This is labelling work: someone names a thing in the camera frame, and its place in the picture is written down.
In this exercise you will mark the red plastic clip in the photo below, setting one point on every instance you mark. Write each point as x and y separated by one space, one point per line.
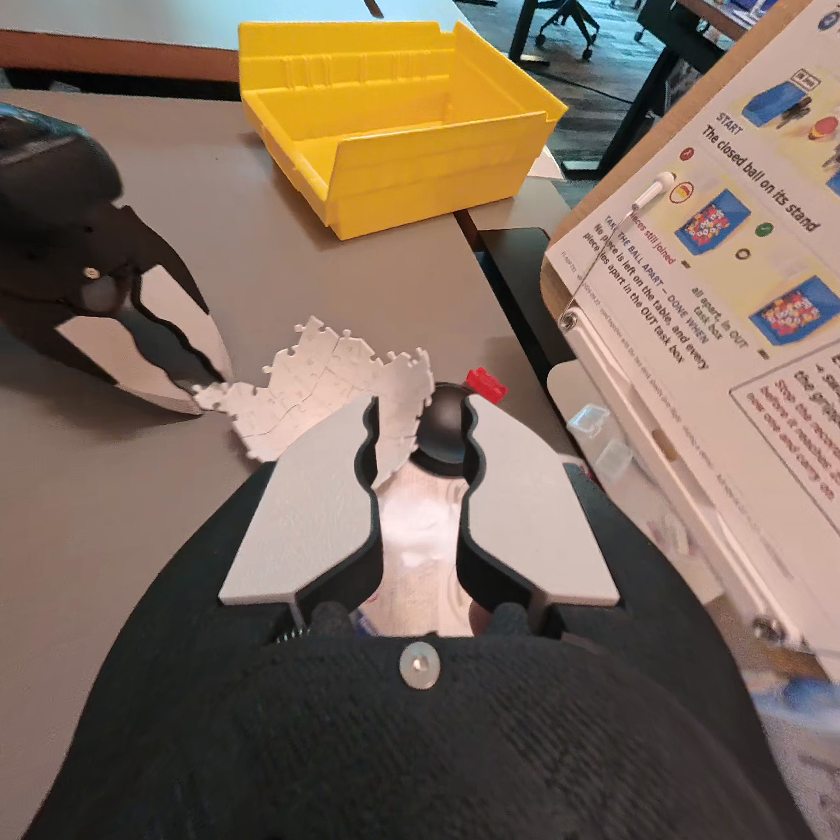
485 384

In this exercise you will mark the printed instruction sheet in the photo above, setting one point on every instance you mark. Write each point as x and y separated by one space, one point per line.
722 262

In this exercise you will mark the black round puzzle stand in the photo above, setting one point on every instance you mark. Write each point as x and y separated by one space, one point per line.
443 420

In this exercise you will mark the white document holder stand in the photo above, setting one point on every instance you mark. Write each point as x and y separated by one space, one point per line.
594 351

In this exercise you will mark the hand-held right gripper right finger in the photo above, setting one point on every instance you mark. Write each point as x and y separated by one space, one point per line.
538 525

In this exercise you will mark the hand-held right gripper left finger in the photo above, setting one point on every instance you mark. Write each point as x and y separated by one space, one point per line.
302 525

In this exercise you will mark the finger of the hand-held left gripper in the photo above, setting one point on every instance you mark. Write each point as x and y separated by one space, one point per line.
124 361
190 315

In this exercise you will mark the instruction sheet on board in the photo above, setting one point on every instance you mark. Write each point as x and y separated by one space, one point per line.
551 282

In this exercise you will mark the joined white puzzle ball section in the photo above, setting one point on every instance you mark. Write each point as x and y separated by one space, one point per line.
315 387

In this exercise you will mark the black office chair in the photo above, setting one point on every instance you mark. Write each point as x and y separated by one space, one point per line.
568 23

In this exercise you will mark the yellow plastic bin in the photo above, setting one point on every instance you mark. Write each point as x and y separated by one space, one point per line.
407 170

